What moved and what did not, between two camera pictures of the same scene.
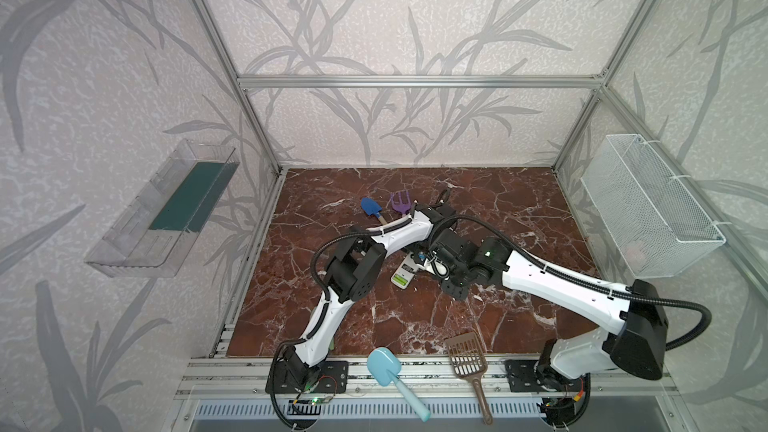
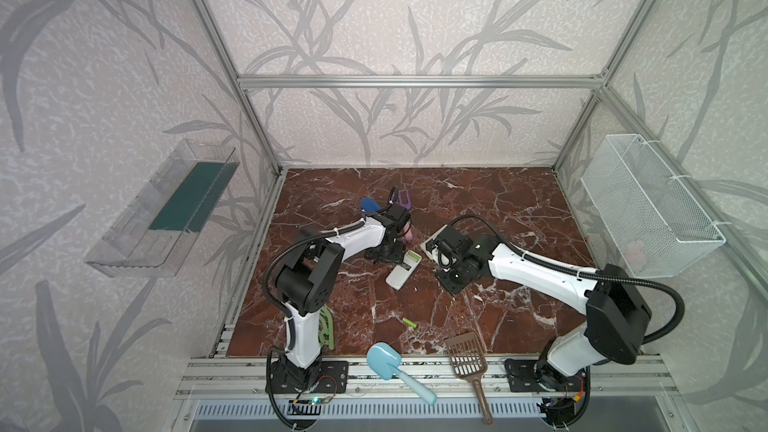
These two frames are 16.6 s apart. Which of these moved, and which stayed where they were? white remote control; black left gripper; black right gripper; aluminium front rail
Moved: black left gripper
Stayed: white remote control; aluminium front rail; black right gripper
